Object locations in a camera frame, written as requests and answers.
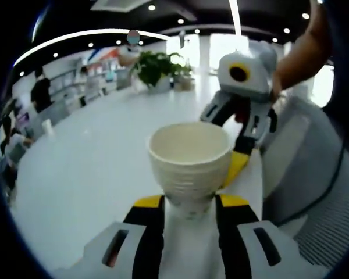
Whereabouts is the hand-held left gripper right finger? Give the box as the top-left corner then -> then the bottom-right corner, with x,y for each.
214,194 -> 302,279

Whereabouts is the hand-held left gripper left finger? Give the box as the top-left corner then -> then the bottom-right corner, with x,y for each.
83,195 -> 166,279

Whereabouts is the white paper cup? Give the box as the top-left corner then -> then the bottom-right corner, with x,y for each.
41,119 -> 55,137

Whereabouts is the small plant in beige pot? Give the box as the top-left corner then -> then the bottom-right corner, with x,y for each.
173,62 -> 196,91

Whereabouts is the grey office chair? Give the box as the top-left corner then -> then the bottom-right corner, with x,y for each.
260,95 -> 349,271

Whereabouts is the curved ceiling light strip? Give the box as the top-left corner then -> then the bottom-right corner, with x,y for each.
228,0 -> 242,37
14,28 -> 171,66

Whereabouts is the green potted plant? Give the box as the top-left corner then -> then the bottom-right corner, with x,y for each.
130,51 -> 184,94

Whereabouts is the person's dark clothing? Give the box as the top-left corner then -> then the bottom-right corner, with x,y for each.
311,0 -> 349,117

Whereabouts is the group of ceiling downlights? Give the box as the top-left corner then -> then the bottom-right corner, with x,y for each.
19,4 -> 309,78

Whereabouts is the ceiling air vent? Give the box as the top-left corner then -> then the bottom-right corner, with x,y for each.
90,0 -> 152,12

